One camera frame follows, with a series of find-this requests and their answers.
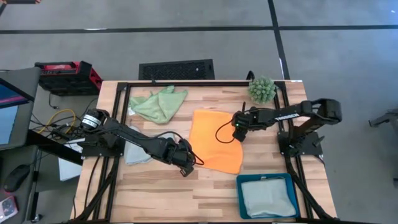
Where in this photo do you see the smartphone with red case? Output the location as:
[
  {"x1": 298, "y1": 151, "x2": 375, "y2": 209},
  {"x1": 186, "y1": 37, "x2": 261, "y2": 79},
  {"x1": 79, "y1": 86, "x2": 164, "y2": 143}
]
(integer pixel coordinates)
[{"x1": 0, "y1": 195, "x2": 19, "y2": 222}]

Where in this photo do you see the monitor with blue screen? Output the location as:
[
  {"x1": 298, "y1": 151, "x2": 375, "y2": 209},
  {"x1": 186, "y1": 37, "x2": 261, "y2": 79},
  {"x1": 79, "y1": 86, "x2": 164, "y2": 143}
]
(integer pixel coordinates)
[{"x1": 0, "y1": 67, "x2": 42, "y2": 152}]

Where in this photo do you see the green microfiber towel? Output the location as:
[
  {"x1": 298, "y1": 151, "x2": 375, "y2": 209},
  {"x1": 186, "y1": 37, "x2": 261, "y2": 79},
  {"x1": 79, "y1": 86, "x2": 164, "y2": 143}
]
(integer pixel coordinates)
[{"x1": 128, "y1": 85, "x2": 189, "y2": 124}]

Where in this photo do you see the black perforated panel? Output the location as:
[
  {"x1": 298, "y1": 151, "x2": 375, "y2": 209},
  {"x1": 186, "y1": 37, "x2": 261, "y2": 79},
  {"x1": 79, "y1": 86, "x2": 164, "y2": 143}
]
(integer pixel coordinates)
[{"x1": 139, "y1": 58, "x2": 216, "y2": 81}]

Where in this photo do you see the green succulent in white pot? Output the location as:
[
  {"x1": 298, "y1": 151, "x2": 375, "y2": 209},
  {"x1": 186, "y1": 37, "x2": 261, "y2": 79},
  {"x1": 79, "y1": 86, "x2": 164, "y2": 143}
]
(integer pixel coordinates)
[{"x1": 248, "y1": 75, "x2": 277, "y2": 105}]

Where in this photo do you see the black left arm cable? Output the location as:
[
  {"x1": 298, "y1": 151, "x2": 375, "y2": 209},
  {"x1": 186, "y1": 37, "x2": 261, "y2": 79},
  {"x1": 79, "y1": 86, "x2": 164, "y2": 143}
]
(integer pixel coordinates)
[{"x1": 141, "y1": 130, "x2": 205, "y2": 166}]

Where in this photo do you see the dark grey side desk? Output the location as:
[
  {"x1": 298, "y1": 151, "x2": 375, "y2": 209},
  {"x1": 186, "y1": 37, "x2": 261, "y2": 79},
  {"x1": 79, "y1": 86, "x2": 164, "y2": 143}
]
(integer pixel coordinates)
[{"x1": 0, "y1": 129, "x2": 84, "y2": 224}]

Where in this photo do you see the black floor cable tangle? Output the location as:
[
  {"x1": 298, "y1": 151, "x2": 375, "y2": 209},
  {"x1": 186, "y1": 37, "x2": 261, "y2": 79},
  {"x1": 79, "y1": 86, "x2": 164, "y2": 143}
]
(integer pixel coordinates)
[{"x1": 29, "y1": 93, "x2": 94, "y2": 142}]

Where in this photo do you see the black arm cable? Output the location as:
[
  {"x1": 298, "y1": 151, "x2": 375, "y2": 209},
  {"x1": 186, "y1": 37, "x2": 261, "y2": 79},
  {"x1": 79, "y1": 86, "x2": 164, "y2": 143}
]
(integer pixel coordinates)
[
  {"x1": 215, "y1": 119, "x2": 238, "y2": 144},
  {"x1": 141, "y1": 130, "x2": 205, "y2": 166}
]

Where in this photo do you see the red and black toolbox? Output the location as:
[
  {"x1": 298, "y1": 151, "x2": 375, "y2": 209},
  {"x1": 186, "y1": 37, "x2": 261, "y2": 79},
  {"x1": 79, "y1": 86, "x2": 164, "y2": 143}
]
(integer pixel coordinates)
[{"x1": 34, "y1": 60, "x2": 103, "y2": 96}]

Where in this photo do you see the black computer mouse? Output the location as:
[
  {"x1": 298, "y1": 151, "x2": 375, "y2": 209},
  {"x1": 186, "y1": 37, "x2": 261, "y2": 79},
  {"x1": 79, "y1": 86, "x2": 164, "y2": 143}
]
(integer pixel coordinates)
[{"x1": 2, "y1": 164, "x2": 31, "y2": 193}]

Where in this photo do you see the dark bar with orange end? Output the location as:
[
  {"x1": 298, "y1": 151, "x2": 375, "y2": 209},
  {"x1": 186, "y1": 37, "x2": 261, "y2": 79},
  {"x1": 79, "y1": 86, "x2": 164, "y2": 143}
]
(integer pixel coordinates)
[{"x1": 0, "y1": 0, "x2": 42, "y2": 5}]

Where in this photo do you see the dark chair base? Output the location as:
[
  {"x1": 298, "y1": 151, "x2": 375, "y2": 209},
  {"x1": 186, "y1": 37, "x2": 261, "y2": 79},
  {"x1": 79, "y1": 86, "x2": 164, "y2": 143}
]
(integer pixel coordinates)
[{"x1": 368, "y1": 108, "x2": 398, "y2": 128}]

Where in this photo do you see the white paper sheet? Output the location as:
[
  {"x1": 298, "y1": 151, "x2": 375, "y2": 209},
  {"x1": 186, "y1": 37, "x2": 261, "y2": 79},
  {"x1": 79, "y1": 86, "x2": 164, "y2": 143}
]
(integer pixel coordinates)
[{"x1": 58, "y1": 138, "x2": 85, "y2": 182}]

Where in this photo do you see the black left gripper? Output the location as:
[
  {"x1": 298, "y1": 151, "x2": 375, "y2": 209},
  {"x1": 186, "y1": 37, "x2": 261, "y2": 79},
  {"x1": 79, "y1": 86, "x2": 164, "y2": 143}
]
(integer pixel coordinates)
[{"x1": 160, "y1": 138, "x2": 195, "y2": 177}]

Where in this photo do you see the blue plastic bin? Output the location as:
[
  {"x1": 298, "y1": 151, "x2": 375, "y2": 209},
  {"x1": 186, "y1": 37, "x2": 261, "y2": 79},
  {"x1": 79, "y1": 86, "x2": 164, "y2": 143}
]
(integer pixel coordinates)
[{"x1": 236, "y1": 173, "x2": 300, "y2": 220}]

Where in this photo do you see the black aluminium table frame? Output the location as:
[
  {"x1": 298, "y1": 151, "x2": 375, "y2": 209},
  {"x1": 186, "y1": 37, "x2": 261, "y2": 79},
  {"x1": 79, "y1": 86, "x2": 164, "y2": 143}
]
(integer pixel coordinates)
[{"x1": 91, "y1": 80, "x2": 315, "y2": 224}]

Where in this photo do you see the yellow cable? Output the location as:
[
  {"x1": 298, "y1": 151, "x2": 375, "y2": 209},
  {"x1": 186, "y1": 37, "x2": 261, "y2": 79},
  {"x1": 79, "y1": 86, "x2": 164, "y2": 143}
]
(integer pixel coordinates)
[{"x1": 37, "y1": 108, "x2": 77, "y2": 135}]

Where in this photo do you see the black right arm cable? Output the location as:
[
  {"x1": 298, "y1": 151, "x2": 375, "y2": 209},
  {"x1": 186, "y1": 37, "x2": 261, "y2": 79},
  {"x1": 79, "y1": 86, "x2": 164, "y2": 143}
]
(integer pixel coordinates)
[{"x1": 215, "y1": 119, "x2": 238, "y2": 144}]

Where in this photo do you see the orange microfiber towel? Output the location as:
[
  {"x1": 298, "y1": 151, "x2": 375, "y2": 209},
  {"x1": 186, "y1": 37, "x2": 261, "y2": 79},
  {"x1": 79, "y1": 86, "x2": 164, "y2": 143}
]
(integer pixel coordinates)
[{"x1": 188, "y1": 108, "x2": 244, "y2": 175}]

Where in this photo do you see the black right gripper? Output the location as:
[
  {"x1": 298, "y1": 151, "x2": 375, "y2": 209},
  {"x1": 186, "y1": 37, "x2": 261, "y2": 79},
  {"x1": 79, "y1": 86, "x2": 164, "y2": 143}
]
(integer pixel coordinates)
[{"x1": 231, "y1": 101, "x2": 262, "y2": 142}]

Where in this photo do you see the black sleeved cable bundle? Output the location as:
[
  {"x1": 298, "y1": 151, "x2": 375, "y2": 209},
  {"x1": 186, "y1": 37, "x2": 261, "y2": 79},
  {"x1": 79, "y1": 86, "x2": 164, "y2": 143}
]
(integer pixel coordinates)
[
  {"x1": 284, "y1": 155, "x2": 336, "y2": 222},
  {"x1": 73, "y1": 155, "x2": 121, "y2": 223}
]

